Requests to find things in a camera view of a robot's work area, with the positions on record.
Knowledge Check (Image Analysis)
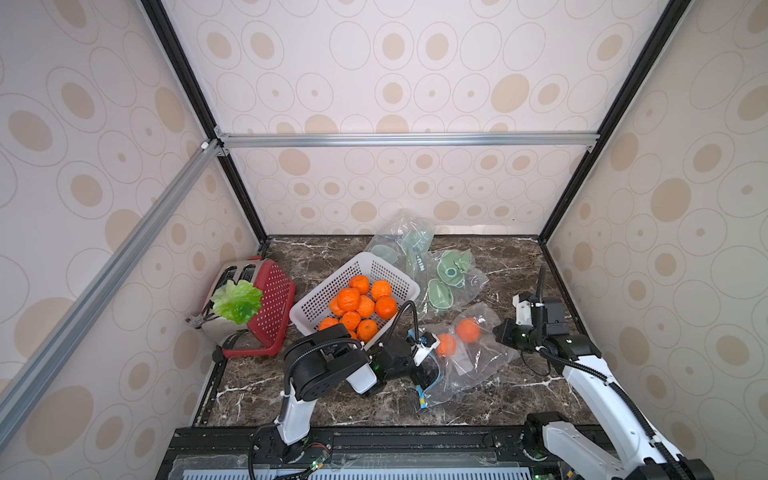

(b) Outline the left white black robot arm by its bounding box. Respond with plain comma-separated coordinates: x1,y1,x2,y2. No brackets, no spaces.
246,301,441,479

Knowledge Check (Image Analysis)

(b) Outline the black left corner post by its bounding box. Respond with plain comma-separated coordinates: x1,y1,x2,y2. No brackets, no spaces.
140,0,271,246

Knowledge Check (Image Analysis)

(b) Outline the orange toy mandarin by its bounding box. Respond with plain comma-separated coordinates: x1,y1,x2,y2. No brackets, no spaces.
349,275,370,296
357,296,375,319
329,298,345,317
370,280,392,301

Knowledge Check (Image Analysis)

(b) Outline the blue-seal clear zip-top bag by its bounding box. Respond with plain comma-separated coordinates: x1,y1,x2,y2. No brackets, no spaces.
417,302,520,409

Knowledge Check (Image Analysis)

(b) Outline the black corner post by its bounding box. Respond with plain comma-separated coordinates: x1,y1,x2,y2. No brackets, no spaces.
538,0,694,248
140,0,271,246

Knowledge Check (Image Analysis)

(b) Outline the silver aluminium rail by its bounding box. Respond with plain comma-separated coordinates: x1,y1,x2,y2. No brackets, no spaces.
203,131,600,153
1,139,221,448

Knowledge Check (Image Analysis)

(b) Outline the green-seal clear zip-top bag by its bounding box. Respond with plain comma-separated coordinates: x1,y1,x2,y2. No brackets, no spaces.
419,249,488,318

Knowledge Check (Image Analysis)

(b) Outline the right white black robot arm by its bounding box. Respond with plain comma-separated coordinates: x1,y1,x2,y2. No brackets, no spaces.
494,265,713,479

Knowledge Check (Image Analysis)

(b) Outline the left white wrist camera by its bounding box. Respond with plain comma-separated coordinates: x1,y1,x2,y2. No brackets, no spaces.
413,331,440,366

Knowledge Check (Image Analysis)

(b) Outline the silver aluminium back rail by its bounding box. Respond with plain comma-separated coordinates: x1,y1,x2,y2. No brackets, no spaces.
203,131,600,153

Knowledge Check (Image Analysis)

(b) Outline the silver aluminium left rail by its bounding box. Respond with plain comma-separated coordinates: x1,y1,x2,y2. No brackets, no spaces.
1,139,221,448

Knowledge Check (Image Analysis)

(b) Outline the white perforated plastic basket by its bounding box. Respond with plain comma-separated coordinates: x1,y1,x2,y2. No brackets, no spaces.
290,252,420,342

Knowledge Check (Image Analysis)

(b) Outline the green toy lettuce leaf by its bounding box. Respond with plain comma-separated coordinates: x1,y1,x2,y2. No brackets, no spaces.
211,280,263,325

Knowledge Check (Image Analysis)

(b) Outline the black right corner post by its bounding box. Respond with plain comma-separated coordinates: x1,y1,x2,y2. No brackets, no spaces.
538,0,694,248

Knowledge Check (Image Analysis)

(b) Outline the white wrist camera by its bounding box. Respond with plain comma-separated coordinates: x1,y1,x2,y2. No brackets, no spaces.
513,294,536,327
413,331,440,366

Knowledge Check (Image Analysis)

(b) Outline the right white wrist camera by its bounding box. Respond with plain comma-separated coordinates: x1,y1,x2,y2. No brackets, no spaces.
513,294,536,327

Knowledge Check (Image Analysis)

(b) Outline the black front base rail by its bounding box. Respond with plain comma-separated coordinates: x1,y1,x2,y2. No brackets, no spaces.
156,426,576,479

